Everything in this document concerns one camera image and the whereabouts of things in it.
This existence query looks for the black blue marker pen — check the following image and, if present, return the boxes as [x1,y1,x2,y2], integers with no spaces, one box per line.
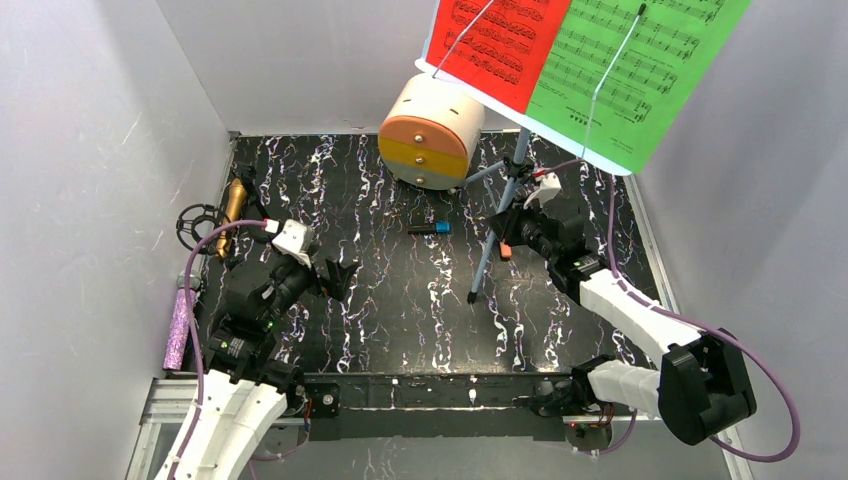
[407,221,451,235]

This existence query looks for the red sheet music page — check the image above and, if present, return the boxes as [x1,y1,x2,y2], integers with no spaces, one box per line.
[423,0,571,114]

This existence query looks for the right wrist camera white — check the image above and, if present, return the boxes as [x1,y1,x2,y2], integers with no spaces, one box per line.
[523,172,561,209]

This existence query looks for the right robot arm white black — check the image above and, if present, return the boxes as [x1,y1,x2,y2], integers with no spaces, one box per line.
[488,206,757,445]

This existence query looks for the round three-drawer storage box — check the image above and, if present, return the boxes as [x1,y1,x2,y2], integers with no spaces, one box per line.
[377,73,485,191]

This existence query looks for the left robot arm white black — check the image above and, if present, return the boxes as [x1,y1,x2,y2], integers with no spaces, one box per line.
[156,254,360,479]

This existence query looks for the aluminium frame rail base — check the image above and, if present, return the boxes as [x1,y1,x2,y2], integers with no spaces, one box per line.
[125,374,753,480]

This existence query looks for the orange white highlighter pen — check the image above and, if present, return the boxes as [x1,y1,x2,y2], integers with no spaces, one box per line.
[499,243,512,261]

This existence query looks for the purple glitter microphone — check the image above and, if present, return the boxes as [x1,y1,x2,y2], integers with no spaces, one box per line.
[162,272,201,371]

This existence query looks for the gold microphone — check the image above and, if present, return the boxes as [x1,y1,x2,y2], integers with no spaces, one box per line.
[215,178,248,259]

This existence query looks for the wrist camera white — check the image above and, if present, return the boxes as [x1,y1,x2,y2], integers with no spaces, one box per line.
[271,219,314,268]
[523,172,561,209]

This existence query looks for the black shock-mount tripod stand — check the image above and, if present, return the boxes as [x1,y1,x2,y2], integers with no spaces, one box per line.
[175,203,231,251]

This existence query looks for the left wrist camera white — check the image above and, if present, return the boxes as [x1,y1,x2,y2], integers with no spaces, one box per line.
[271,219,314,268]

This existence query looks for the green sheet music page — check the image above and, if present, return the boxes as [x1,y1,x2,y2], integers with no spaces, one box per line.
[526,1,750,175]

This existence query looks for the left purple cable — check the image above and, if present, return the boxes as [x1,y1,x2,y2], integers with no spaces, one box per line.
[165,219,280,480]

